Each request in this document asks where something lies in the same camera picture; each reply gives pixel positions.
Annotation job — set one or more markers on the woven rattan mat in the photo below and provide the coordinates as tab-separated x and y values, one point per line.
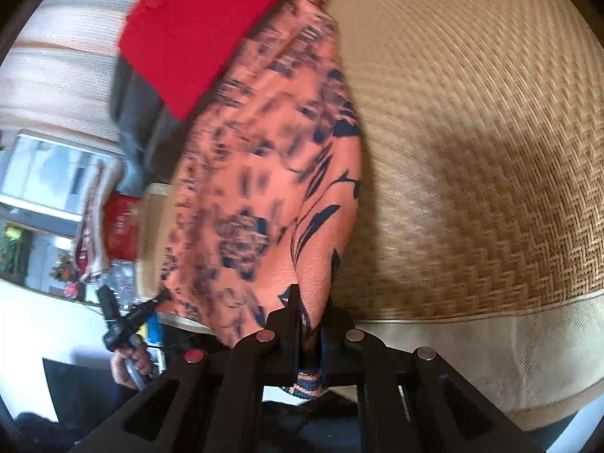
472	174

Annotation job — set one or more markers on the red gift bag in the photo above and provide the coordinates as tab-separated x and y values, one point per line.
120	226

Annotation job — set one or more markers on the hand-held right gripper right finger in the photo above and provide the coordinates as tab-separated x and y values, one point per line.
337	349

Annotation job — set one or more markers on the cream dotted curtain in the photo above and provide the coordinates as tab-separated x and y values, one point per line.
61	56

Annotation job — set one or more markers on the person's left hand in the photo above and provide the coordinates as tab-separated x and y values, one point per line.
134	363

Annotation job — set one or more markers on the folded patterned quilt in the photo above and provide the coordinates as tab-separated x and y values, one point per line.
94	226

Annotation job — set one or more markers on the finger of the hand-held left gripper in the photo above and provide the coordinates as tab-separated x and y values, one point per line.
144	314

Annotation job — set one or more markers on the clear plastic bag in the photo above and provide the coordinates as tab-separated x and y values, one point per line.
120	283

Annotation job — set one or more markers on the orange floral garment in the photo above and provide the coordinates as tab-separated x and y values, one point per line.
264	174

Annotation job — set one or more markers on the yellow flower plant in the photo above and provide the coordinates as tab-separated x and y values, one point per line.
10	250

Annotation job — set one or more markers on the red cloth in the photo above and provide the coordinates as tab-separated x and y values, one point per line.
198	23

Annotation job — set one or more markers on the dark grey quilt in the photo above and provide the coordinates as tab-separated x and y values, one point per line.
137	118

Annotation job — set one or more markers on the orange flower plant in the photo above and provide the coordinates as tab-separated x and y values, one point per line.
63	269

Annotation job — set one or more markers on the black rectangular panel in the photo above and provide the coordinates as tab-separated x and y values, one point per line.
71	387

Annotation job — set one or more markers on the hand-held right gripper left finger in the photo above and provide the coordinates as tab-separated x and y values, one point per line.
288	335

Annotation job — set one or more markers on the pink flower plant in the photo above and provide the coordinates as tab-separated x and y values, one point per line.
71	291

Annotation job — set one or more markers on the flat screen television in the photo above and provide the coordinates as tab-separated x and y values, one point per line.
42	170

